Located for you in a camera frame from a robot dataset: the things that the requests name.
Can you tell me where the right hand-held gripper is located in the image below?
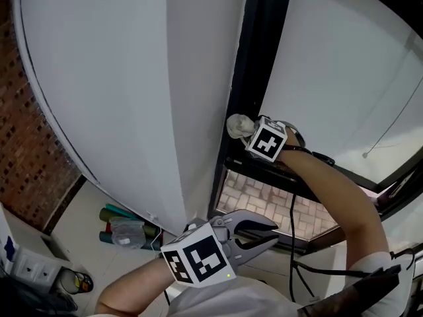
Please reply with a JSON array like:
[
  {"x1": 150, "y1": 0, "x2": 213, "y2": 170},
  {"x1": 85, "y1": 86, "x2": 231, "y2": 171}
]
[{"x1": 245, "y1": 116, "x2": 307, "y2": 162}]

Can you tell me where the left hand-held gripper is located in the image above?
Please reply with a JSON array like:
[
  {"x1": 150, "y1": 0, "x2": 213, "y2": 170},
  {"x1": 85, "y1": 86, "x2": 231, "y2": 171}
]
[{"x1": 160, "y1": 209, "x2": 280, "y2": 289}]

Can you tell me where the white cleaning cloth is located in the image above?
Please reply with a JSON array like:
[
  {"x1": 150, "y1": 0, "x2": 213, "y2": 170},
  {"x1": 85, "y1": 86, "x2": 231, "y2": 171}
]
[{"x1": 226, "y1": 113, "x2": 257, "y2": 141}]

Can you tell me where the black window frame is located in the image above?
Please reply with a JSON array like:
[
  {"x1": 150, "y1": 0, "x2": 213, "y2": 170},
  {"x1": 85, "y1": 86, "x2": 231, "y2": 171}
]
[{"x1": 208, "y1": 0, "x2": 423, "y2": 256}]

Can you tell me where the person's right forearm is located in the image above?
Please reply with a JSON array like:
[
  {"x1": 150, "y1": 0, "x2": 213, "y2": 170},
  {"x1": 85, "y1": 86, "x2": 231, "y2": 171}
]
[{"x1": 277, "y1": 132, "x2": 391, "y2": 270}]

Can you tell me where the person's left forearm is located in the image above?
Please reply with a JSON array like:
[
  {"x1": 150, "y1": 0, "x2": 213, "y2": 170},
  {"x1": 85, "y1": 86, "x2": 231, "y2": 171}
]
[{"x1": 95, "y1": 258, "x2": 181, "y2": 317}]

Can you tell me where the person's white shirt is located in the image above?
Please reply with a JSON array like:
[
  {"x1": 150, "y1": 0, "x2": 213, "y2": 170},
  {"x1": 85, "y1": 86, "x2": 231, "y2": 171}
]
[{"x1": 165, "y1": 251, "x2": 416, "y2": 317}]

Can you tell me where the olive green paper roll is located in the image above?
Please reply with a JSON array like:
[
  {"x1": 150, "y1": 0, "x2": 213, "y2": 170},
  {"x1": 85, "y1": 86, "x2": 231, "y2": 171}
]
[{"x1": 98, "y1": 207, "x2": 116, "y2": 223}]

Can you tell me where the white socket box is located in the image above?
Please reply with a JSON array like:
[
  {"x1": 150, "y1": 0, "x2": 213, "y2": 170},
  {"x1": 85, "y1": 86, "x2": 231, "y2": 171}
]
[{"x1": 0, "y1": 203, "x2": 72, "y2": 289}]

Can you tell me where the dark wrist bracelet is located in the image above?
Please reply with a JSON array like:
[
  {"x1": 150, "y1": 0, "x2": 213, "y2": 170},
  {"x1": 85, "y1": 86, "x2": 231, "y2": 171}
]
[{"x1": 284, "y1": 143, "x2": 313, "y2": 153}]

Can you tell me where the thin blind pull cord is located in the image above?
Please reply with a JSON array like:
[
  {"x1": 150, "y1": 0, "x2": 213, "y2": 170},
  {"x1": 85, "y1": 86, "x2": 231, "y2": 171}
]
[{"x1": 362, "y1": 76, "x2": 423, "y2": 160}]

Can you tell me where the coiled black cable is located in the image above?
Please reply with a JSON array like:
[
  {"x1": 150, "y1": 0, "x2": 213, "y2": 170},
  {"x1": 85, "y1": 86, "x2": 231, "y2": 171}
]
[{"x1": 58, "y1": 268, "x2": 95, "y2": 295}]

